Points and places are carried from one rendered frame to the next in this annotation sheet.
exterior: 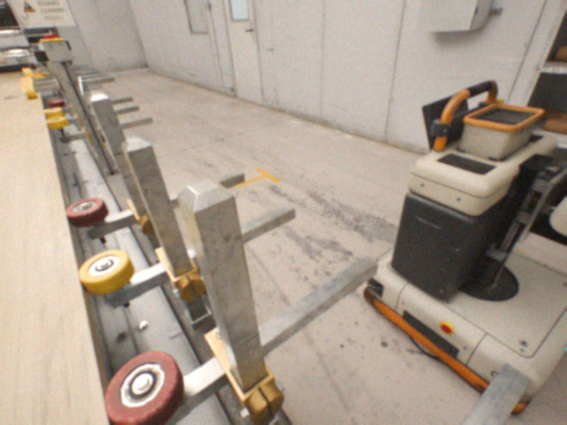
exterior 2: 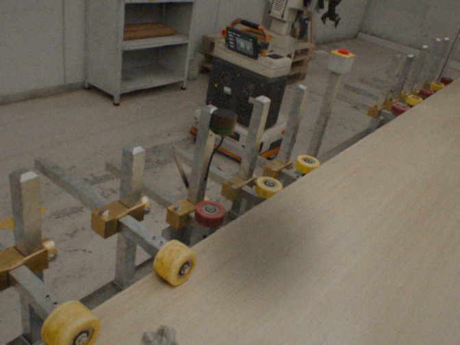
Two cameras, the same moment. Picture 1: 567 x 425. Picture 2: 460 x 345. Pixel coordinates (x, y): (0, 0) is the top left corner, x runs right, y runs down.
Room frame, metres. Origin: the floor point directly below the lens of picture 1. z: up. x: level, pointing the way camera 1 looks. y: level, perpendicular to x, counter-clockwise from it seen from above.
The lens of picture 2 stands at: (2.22, 2.16, 1.57)
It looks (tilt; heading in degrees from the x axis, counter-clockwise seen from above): 30 degrees down; 246
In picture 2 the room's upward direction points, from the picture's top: 12 degrees clockwise
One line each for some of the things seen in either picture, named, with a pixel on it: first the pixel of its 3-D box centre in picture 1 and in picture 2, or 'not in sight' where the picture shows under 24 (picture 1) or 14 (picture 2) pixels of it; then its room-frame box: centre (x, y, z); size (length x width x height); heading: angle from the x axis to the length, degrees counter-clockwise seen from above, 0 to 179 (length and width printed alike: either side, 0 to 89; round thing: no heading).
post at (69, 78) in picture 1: (89, 123); (321, 124); (1.23, 0.74, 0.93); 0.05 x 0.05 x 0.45; 34
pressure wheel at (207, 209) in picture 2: (59, 110); (207, 224); (1.85, 1.26, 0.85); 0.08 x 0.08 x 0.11
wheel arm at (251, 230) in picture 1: (215, 248); (377, 98); (0.49, 0.15, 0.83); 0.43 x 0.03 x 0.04; 124
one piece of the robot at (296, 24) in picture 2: not in sight; (289, 20); (0.59, -0.98, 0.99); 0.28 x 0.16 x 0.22; 123
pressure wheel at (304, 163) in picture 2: (61, 130); (304, 173); (1.42, 1.01, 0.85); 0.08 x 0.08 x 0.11
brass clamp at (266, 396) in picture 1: (243, 368); (405, 95); (0.22, 0.07, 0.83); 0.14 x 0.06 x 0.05; 34
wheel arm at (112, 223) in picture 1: (174, 201); (361, 105); (0.70, 0.29, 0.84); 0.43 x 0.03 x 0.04; 124
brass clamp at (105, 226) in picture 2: not in sight; (122, 213); (2.09, 1.32, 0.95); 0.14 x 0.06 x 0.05; 34
